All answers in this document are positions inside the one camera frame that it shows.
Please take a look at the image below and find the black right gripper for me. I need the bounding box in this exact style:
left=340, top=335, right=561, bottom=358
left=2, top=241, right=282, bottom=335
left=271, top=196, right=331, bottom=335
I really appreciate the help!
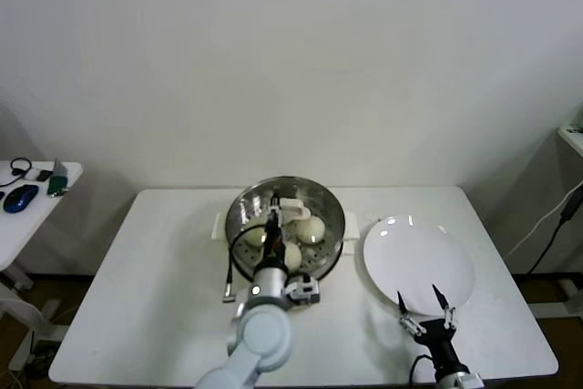
left=395, top=283, right=461, bottom=374

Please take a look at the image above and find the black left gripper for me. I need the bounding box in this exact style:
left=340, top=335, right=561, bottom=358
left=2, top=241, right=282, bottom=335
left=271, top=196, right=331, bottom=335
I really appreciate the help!
left=261, top=195, right=289, bottom=267

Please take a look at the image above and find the white steamed baozi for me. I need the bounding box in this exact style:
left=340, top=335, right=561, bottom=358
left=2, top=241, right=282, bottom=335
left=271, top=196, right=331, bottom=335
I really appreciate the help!
left=295, top=218, right=326, bottom=244
left=243, top=222, right=270, bottom=247
left=281, top=242, right=302, bottom=271

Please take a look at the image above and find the perforated steel steamer basket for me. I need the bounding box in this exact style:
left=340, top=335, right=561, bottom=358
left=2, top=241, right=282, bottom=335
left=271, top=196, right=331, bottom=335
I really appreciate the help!
left=224, top=174, right=346, bottom=282

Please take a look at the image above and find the white round plate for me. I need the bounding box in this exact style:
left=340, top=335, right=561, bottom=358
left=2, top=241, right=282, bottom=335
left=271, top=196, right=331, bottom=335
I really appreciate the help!
left=362, top=214, right=476, bottom=316

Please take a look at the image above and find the small green object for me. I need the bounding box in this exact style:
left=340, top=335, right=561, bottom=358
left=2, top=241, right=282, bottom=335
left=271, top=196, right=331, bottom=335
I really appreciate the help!
left=46, top=174, right=70, bottom=199

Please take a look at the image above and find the white shelf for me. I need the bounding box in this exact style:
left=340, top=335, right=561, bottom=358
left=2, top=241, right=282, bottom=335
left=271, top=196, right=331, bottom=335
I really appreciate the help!
left=556, top=127, right=583, bottom=158

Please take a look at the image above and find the white side desk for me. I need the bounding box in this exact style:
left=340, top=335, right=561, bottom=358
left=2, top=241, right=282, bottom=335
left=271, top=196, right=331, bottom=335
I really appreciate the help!
left=0, top=159, right=84, bottom=292

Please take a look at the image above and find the blue computer mouse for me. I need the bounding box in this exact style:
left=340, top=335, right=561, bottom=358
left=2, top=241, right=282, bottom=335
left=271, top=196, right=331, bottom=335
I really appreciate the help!
left=2, top=184, right=38, bottom=213

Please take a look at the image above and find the black floor power strip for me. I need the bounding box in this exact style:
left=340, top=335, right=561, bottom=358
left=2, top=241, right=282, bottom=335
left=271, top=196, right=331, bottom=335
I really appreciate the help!
left=27, top=338, right=60, bottom=363

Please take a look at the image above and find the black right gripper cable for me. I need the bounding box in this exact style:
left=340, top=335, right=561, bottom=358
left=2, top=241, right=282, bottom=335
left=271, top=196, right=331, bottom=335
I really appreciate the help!
left=409, top=354, right=436, bottom=385

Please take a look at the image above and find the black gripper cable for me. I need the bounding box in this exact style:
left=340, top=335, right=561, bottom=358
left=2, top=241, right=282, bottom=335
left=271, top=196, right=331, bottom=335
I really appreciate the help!
left=221, top=227, right=270, bottom=304
left=409, top=354, right=436, bottom=385

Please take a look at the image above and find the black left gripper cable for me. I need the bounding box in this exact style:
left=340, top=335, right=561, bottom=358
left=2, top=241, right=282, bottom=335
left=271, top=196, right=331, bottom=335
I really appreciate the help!
left=221, top=227, right=270, bottom=304

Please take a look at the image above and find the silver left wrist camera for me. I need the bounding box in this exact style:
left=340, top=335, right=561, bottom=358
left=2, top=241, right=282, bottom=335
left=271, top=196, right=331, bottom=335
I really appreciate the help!
left=284, top=273, right=322, bottom=304

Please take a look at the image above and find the white table base frame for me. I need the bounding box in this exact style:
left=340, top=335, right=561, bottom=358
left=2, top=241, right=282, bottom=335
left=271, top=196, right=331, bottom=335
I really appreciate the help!
left=532, top=277, right=583, bottom=320
left=0, top=291, right=69, bottom=372

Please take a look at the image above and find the white wall cable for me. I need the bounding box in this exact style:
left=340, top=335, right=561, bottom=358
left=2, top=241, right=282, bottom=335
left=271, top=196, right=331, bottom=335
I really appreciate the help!
left=505, top=179, right=583, bottom=258

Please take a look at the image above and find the black cable with adapter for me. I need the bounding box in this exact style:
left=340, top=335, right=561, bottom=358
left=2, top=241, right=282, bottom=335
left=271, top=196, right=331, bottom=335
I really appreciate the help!
left=527, top=188, right=583, bottom=274

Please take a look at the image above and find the black looped desk cable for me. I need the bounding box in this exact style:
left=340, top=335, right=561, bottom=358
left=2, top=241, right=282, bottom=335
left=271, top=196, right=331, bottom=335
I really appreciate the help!
left=0, top=158, right=33, bottom=189

